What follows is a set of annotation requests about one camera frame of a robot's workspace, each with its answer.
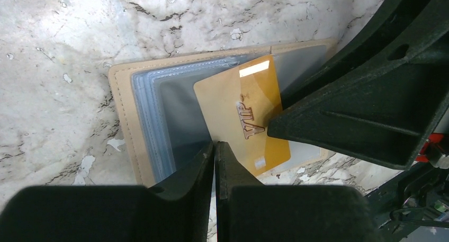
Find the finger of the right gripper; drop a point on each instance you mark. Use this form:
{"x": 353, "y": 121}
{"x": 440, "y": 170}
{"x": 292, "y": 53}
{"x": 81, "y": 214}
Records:
{"x": 387, "y": 23}

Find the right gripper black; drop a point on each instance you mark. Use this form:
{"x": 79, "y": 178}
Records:
{"x": 382, "y": 112}

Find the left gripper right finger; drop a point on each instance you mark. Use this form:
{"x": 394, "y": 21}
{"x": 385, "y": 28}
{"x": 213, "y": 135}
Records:
{"x": 248, "y": 210}

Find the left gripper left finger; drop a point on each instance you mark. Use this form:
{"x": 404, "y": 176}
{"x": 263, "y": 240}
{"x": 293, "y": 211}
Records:
{"x": 175, "y": 209}

